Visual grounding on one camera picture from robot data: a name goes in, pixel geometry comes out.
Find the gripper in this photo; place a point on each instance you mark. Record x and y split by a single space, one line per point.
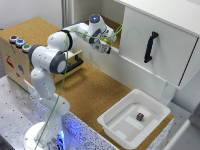
102 47

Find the yellow block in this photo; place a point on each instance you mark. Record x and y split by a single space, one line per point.
106 41

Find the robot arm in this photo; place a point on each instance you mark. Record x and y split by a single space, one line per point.
42 83

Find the white cabinet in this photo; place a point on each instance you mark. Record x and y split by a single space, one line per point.
100 63

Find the purple block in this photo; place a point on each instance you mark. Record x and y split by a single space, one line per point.
140 116

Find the wooden drawer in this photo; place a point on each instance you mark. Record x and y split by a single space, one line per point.
74 53

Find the white sliding door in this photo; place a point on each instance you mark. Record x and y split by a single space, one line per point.
173 50

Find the wooden drawer box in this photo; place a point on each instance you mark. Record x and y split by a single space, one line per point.
31 31

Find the green button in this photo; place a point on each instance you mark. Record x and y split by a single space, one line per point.
26 47

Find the blue button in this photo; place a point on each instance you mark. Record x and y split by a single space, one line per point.
20 42

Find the white plastic box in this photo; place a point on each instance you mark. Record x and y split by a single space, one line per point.
123 128

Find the red button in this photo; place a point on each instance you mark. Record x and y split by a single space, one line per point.
13 38

